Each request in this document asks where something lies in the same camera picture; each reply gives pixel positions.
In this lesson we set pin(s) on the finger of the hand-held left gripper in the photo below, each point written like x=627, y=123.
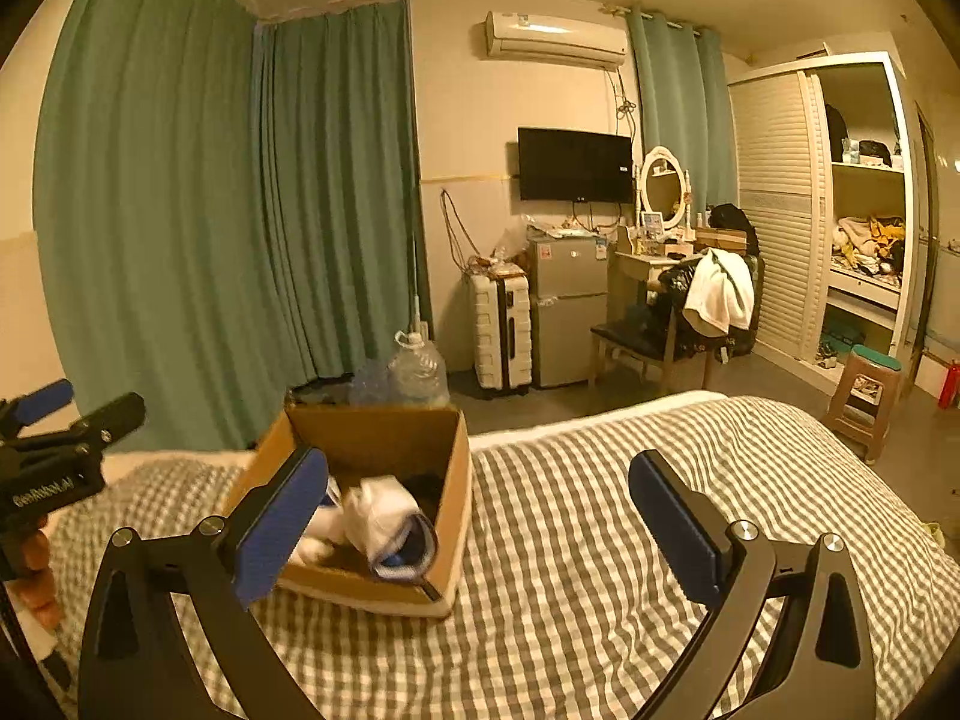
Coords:
x=41, y=401
x=105, y=420

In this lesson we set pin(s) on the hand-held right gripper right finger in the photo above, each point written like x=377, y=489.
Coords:
x=675, y=525

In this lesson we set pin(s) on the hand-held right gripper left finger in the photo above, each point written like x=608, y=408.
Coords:
x=281, y=525

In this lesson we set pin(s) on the white sock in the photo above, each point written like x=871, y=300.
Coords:
x=382, y=517

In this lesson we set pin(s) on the brown cardboard box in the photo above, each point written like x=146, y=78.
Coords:
x=450, y=495

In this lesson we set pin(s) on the person's left hand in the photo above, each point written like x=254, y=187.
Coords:
x=37, y=562

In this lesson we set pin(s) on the grey checkered blanket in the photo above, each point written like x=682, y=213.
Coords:
x=585, y=525

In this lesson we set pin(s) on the white mattress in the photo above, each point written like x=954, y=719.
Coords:
x=585, y=420

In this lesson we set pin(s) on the crumpled clear plastic bottle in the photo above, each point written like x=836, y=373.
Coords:
x=371, y=386

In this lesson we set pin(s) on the wooden chair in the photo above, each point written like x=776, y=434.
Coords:
x=622, y=345

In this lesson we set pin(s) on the large clear water bottle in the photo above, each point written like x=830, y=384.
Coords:
x=420, y=375

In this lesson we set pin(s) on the green curtain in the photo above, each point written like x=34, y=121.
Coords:
x=679, y=105
x=150, y=202
x=337, y=202

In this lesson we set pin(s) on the black garment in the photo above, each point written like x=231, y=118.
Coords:
x=671, y=300

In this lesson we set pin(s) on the green topped plastic stool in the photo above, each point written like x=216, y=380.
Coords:
x=862, y=390

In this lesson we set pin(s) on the silver small fridge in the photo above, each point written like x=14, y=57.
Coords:
x=566, y=315

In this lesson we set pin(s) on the white garment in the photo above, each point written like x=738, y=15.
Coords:
x=720, y=292

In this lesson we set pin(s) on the white suitcase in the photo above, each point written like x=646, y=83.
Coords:
x=499, y=337

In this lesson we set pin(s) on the white dressing table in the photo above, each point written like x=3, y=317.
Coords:
x=637, y=270

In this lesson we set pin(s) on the red fire extinguisher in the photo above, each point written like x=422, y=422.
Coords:
x=949, y=386

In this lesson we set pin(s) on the clear plastic bag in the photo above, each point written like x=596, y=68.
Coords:
x=502, y=251

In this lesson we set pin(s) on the white louvred wardrobe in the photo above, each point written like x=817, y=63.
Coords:
x=780, y=202

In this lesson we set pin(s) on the white oval vanity mirror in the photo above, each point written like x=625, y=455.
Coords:
x=664, y=184

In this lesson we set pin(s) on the pile of yellow clothes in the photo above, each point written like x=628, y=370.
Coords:
x=870, y=240

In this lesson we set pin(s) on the white air conditioner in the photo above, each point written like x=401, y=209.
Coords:
x=555, y=37

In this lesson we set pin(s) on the black wall television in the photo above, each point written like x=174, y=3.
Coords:
x=574, y=165

